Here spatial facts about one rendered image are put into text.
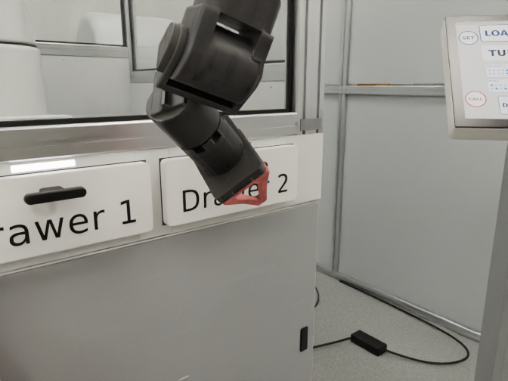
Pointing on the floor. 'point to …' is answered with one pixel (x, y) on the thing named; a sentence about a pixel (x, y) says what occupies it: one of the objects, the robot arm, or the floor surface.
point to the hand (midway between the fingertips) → (254, 190)
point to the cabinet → (170, 306)
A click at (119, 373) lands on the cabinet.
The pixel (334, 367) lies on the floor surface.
